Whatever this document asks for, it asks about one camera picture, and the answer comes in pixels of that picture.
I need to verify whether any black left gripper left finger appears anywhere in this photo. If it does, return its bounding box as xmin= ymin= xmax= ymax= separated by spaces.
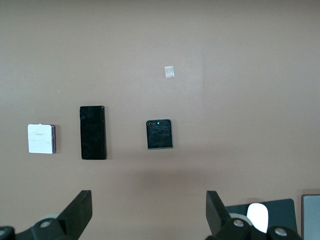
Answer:
xmin=15 ymin=190 xmax=94 ymax=240

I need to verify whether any black mouse pad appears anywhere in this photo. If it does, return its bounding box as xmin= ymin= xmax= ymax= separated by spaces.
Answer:
xmin=224 ymin=198 xmax=299 ymax=235

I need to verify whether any white computer mouse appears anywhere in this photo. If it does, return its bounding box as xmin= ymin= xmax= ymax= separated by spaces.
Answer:
xmin=246 ymin=203 xmax=270 ymax=234

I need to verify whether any dark dual-camera flip phone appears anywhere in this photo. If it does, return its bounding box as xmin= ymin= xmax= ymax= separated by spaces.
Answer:
xmin=145 ymin=118 xmax=174 ymax=151

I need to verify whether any long black phone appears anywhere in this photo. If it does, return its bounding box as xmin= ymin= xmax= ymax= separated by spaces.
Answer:
xmin=79 ymin=105 xmax=109 ymax=161

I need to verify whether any silver laptop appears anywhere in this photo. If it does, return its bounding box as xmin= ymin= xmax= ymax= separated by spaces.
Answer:
xmin=300 ymin=194 xmax=320 ymax=240

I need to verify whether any lavender flip phone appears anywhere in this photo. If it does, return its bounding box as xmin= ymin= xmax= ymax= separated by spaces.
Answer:
xmin=27 ymin=123 xmax=57 ymax=154

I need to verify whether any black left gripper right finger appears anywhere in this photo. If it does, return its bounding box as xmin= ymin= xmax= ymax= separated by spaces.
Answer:
xmin=204 ymin=190 xmax=254 ymax=240

